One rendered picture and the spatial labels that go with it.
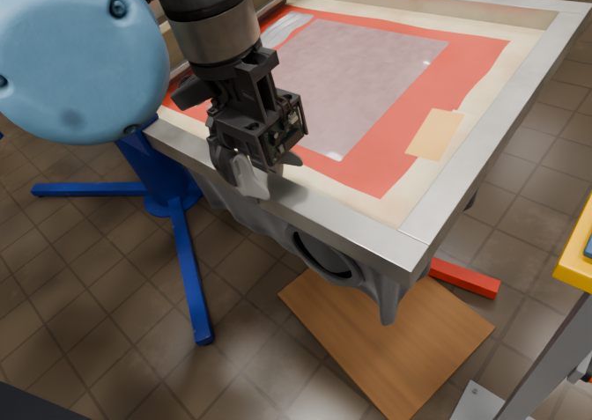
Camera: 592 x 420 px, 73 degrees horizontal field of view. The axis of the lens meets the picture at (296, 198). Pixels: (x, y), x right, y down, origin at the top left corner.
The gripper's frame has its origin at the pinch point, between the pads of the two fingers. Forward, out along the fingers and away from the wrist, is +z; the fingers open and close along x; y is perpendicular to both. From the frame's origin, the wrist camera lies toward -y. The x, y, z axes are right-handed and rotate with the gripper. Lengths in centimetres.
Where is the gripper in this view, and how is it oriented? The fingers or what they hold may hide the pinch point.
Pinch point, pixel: (262, 182)
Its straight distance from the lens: 53.5
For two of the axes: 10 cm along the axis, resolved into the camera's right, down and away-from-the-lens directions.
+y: 7.6, 3.8, -5.3
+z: 1.9, 6.5, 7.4
